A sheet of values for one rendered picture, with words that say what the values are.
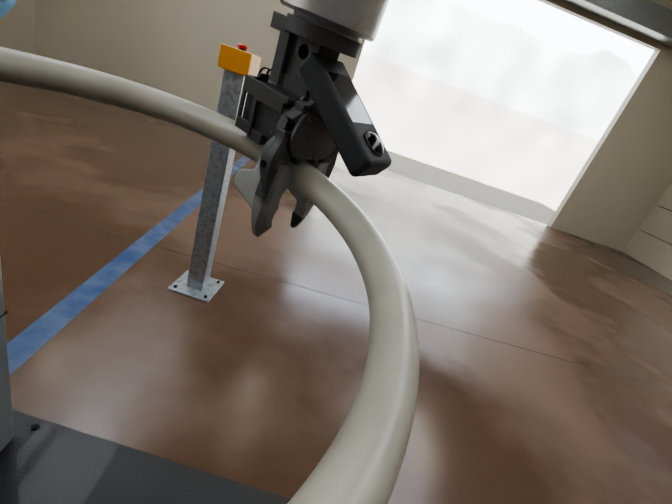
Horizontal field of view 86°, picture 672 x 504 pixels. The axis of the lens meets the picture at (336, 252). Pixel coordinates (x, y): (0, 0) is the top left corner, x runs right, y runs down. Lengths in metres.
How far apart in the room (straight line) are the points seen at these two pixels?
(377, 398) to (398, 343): 0.04
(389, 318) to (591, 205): 8.00
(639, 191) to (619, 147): 1.00
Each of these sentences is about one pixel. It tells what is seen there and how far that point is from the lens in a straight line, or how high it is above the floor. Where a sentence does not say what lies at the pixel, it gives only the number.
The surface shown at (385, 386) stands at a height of 0.96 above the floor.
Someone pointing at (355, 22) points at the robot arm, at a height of 1.13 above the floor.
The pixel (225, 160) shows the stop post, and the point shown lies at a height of 0.67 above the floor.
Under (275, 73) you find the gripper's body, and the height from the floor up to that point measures 1.07.
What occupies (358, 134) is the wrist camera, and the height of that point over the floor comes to 1.05.
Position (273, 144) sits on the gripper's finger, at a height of 1.02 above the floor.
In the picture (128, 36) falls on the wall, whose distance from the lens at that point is 7.12.
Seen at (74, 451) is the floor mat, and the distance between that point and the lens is 1.31.
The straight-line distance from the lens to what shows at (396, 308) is 0.23.
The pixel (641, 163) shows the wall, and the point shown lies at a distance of 8.43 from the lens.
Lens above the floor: 1.08
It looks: 24 degrees down
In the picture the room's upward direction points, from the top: 20 degrees clockwise
